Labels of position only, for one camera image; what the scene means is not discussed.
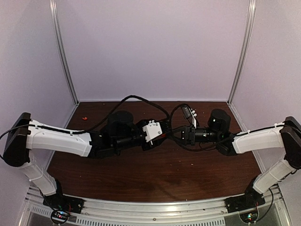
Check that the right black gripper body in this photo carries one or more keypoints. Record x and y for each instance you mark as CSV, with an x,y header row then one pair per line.
x,y
191,136

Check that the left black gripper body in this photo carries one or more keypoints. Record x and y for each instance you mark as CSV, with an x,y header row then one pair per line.
x,y
149,146

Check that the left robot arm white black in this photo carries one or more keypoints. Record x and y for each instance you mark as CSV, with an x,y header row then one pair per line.
x,y
118,134

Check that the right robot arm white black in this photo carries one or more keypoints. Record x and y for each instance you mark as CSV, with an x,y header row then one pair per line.
x,y
286,135

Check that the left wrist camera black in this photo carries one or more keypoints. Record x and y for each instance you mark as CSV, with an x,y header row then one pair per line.
x,y
151,129

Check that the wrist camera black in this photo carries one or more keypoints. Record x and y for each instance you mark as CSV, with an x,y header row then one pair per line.
x,y
190,115
151,129

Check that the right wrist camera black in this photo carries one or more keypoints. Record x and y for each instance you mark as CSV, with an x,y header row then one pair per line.
x,y
190,115

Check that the front aluminium rail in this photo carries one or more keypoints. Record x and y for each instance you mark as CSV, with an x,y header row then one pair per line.
x,y
209,212

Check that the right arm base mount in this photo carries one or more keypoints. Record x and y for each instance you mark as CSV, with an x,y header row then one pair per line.
x,y
243,202

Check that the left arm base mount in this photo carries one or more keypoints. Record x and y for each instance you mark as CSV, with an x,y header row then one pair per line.
x,y
66,203

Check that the right aluminium frame post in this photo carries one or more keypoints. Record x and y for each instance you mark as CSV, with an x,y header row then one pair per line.
x,y
245,44

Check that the aluminium frame post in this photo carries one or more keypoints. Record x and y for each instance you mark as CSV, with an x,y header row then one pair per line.
x,y
61,50
245,44

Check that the left aluminium frame post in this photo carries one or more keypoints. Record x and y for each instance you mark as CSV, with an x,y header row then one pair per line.
x,y
61,50

